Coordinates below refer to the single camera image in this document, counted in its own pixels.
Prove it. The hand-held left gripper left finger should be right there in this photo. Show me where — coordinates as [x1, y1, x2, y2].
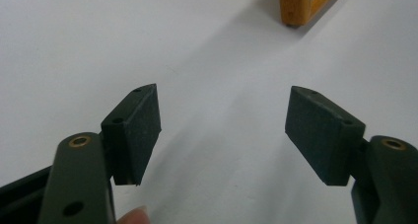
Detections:
[100, 83, 163, 187]

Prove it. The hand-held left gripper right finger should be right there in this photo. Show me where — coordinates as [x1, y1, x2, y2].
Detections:
[284, 85, 367, 187]

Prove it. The white table mat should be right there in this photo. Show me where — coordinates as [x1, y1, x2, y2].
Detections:
[0, 0, 418, 224]

